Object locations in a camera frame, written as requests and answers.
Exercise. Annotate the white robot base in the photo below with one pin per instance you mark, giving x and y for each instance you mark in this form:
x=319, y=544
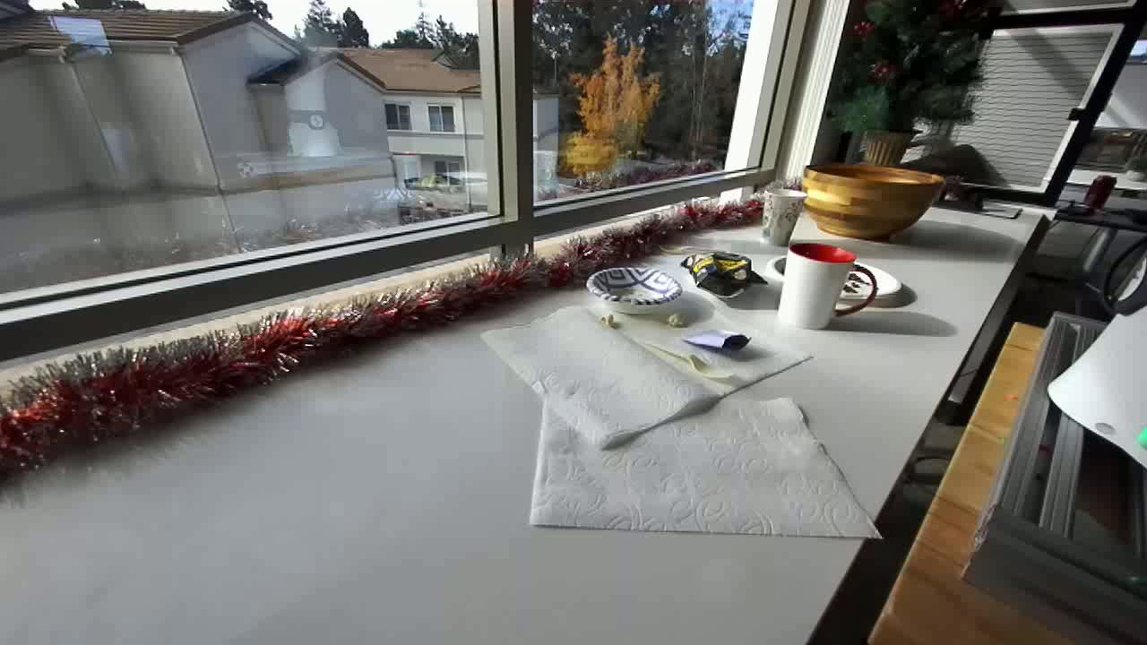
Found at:
x=1105, y=387

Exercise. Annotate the blue patterned paper plate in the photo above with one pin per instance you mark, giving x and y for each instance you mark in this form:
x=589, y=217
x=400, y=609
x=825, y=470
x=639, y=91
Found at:
x=631, y=292

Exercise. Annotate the patterned paper cup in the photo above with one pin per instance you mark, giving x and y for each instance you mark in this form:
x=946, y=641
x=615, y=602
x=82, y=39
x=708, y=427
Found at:
x=782, y=211

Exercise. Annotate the white plate with beans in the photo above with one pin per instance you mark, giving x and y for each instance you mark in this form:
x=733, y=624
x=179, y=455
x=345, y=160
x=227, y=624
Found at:
x=858, y=285

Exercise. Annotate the beige plastic fork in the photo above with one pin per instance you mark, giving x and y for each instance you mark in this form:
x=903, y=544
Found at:
x=687, y=358

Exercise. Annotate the blue white small packet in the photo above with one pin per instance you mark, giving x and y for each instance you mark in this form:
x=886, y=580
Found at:
x=718, y=342

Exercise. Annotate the black yellow snack bag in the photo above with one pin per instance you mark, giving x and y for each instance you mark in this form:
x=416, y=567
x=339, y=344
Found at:
x=722, y=268

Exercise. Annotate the lower white paper towel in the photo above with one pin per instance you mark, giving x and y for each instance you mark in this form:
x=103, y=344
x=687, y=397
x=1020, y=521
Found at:
x=742, y=465

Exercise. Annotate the white mug red interior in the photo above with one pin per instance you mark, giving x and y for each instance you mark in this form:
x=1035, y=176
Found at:
x=816, y=281

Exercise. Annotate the wooden bowl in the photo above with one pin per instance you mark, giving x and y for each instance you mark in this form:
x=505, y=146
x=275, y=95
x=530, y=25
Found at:
x=867, y=200

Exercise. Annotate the small christmas tree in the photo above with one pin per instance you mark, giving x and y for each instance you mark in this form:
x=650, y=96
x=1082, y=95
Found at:
x=908, y=63

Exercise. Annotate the wooden board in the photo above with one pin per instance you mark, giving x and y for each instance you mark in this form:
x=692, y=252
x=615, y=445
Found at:
x=931, y=600

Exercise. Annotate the red silver tinsel garland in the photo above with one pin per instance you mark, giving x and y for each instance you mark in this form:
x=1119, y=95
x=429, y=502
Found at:
x=121, y=390

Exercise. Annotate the grey metal rack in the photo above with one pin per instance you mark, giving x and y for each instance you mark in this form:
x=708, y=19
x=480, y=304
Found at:
x=1067, y=524

